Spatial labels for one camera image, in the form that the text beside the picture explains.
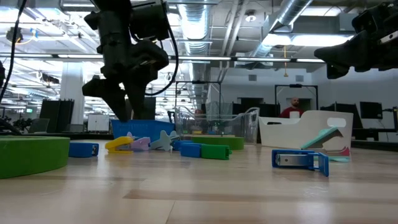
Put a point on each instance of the blue mini stapler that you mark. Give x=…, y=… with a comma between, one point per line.
x=81, y=150
x=180, y=144
x=190, y=150

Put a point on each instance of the yellow mini stapler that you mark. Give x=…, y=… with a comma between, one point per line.
x=118, y=142

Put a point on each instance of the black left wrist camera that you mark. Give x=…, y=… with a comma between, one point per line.
x=149, y=18

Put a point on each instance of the purple staple remover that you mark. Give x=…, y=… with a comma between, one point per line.
x=141, y=144

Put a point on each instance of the black gantry frame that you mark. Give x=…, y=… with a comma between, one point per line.
x=295, y=85

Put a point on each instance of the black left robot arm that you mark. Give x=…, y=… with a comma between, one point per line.
x=115, y=25

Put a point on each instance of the grey-blue toy plane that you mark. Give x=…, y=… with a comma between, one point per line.
x=163, y=142

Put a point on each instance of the green masking tape roll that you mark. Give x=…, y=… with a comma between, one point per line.
x=230, y=143
x=31, y=155

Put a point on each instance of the person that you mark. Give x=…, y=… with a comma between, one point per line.
x=293, y=110

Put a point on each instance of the blue slotted plastic basket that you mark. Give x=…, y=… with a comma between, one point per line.
x=140, y=127

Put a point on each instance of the white cabinet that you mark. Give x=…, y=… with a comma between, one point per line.
x=98, y=123

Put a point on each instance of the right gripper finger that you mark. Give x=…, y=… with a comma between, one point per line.
x=348, y=59
x=348, y=43

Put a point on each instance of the white plastic bin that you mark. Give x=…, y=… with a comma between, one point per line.
x=292, y=133

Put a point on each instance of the teal staple remover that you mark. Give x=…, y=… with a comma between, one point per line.
x=323, y=134

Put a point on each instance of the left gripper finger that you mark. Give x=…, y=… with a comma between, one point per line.
x=138, y=93
x=118, y=102

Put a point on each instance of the black acoustic panel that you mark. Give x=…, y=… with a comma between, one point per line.
x=56, y=115

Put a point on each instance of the green mini stapler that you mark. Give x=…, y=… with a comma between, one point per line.
x=214, y=152

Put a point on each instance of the black computer monitor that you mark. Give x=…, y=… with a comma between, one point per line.
x=371, y=110

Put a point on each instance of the clear plastic bin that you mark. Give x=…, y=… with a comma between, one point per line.
x=245, y=124

